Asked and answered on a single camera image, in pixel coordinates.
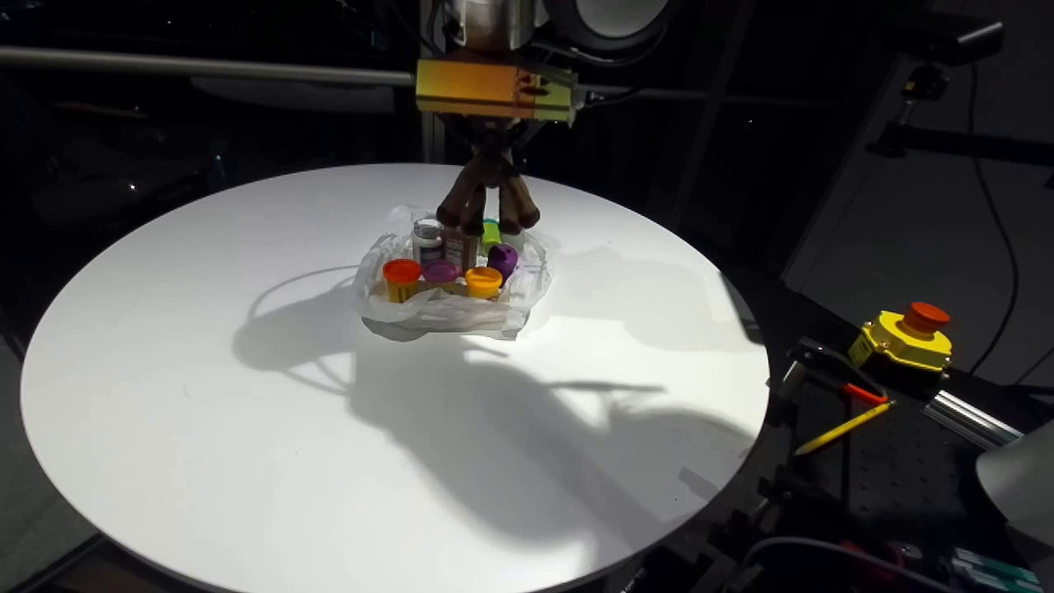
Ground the purple dough tub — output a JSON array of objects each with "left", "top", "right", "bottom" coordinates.
[{"left": 489, "top": 240, "right": 521, "bottom": 281}]

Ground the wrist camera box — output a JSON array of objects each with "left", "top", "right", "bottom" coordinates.
[{"left": 411, "top": 55, "right": 583, "bottom": 127}]

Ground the horizontal metal railing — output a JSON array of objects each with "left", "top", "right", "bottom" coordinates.
[{"left": 0, "top": 44, "right": 421, "bottom": 91}]

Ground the grey metal post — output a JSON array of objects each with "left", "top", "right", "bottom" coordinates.
[{"left": 415, "top": 110, "right": 455, "bottom": 169}]

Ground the silver cap jar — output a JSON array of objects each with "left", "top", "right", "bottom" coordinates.
[{"left": 411, "top": 214, "right": 449, "bottom": 268}]

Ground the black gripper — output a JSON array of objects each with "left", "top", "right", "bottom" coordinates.
[{"left": 458, "top": 113, "right": 548, "bottom": 189}]

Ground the yellow emergency stop red button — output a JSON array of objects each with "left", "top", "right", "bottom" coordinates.
[{"left": 847, "top": 300, "right": 959, "bottom": 379}]

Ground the yellow pencil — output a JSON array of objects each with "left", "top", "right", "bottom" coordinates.
[{"left": 786, "top": 399, "right": 898, "bottom": 461}]

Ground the brown plush moose toy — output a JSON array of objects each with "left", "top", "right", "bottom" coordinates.
[{"left": 435, "top": 140, "right": 545, "bottom": 240}]

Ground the black clamp orange handle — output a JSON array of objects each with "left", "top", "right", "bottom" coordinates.
[{"left": 781, "top": 340, "right": 896, "bottom": 413}]

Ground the dough tub yellow lid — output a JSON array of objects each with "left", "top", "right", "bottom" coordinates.
[{"left": 465, "top": 264, "right": 506, "bottom": 307}]

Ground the silver metal cylinder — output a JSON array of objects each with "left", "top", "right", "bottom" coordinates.
[{"left": 921, "top": 387, "right": 1028, "bottom": 453}]

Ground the dough tub red-orange lid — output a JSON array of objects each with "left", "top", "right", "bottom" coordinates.
[{"left": 379, "top": 256, "right": 430, "bottom": 307}]

